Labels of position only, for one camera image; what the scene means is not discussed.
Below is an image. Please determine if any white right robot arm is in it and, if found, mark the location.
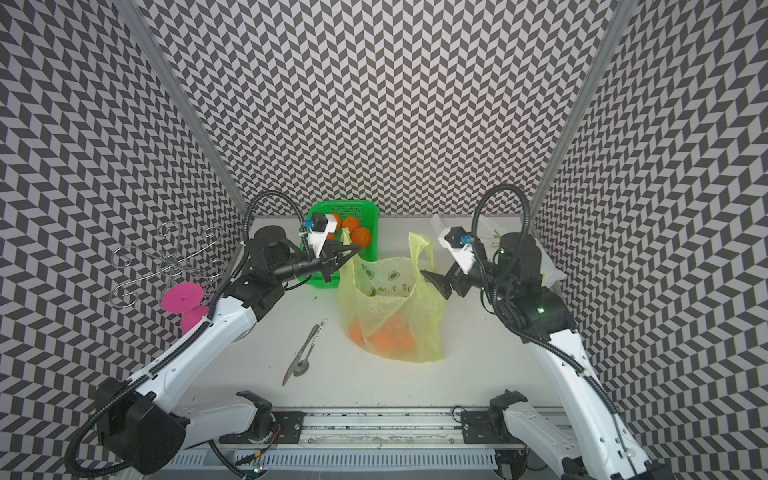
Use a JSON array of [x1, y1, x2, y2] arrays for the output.
[[424, 227, 674, 479]]

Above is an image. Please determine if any yellow-green plastic bag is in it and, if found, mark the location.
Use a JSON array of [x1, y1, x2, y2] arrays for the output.
[[338, 233, 447, 363]]

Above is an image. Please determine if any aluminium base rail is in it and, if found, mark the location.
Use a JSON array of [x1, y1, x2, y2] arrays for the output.
[[128, 406, 637, 480]]

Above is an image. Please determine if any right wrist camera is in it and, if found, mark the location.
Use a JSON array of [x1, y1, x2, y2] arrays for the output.
[[438, 226, 477, 275]]

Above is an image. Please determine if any orange fruit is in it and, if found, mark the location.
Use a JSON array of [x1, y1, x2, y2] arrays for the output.
[[341, 216, 361, 233], [393, 327, 417, 354], [331, 213, 342, 231], [367, 329, 395, 356], [350, 226, 372, 248], [348, 322, 365, 347]]

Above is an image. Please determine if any metal spoon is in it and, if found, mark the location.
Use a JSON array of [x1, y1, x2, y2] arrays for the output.
[[292, 319, 328, 377]]

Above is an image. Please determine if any metal wire rack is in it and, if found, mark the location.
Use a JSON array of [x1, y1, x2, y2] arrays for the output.
[[108, 220, 220, 310]]

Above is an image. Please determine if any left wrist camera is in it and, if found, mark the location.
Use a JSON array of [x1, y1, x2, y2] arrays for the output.
[[303, 212, 338, 258]]

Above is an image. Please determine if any metal knife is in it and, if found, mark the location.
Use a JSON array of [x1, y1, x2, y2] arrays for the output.
[[282, 320, 327, 386]]

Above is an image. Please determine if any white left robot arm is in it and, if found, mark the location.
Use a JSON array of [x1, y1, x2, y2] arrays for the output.
[[64, 225, 361, 478]]

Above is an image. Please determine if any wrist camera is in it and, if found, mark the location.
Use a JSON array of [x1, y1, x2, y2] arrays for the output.
[[303, 212, 338, 258], [438, 226, 477, 275]]

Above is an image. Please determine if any green plastic basket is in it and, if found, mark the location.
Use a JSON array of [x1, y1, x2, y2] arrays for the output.
[[306, 200, 379, 262]]

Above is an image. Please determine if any pink plastic cup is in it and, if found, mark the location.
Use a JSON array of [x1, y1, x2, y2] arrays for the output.
[[161, 282, 209, 335]]

